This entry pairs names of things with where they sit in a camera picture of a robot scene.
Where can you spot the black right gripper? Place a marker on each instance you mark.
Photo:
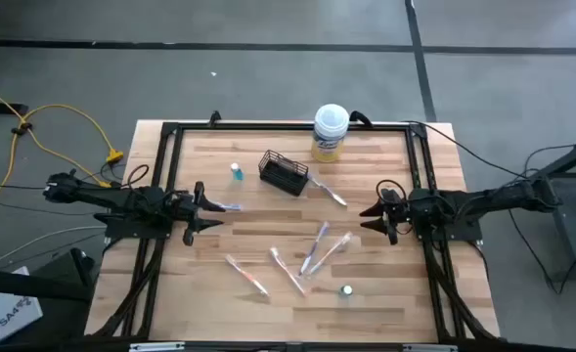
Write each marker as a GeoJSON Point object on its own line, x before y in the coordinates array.
{"type": "Point", "coordinates": [395, 212]}

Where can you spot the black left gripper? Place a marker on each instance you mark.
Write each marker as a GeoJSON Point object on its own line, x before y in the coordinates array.
{"type": "Point", "coordinates": [190, 210]}

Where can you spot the purple toothbrush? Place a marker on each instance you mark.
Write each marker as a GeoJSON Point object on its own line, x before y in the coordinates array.
{"type": "Point", "coordinates": [234, 207]}
{"type": "Point", "coordinates": [329, 191]}
{"type": "Point", "coordinates": [314, 247]}

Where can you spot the orange toothbrush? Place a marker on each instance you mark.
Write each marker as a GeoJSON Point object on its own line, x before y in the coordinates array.
{"type": "Point", "coordinates": [287, 271]}
{"type": "Point", "coordinates": [247, 276]}
{"type": "Point", "coordinates": [331, 251]}

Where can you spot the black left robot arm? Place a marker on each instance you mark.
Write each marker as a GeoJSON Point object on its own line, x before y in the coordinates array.
{"type": "Point", "coordinates": [97, 195]}

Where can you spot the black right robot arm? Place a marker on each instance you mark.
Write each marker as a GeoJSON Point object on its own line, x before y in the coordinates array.
{"type": "Point", "coordinates": [488, 195]}

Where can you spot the yellow Lysol wipes canister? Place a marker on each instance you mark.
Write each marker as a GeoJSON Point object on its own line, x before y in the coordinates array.
{"type": "Point", "coordinates": [330, 127]}

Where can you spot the black stand with bar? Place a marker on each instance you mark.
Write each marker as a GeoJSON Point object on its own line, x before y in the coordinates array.
{"type": "Point", "coordinates": [23, 286]}

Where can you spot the white printed cardboard box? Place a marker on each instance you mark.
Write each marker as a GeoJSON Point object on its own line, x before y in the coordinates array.
{"type": "Point", "coordinates": [4, 313]}

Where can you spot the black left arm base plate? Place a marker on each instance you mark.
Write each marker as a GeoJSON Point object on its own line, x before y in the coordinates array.
{"type": "Point", "coordinates": [131, 230]}

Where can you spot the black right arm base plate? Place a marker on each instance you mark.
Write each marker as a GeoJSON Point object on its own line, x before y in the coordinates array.
{"type": "Point", "coordinates": [463, 232]}

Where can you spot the black aluminium table frame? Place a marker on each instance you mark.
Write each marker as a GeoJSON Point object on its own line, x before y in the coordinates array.
{"type": "Point", "coordinates": [292, 126]}

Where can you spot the silver metal bracket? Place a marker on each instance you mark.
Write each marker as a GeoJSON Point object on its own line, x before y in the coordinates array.
{"type": "Point", "coordinates": [429, 348]}
{"type": "Point", "coordinates": [155, 347]}

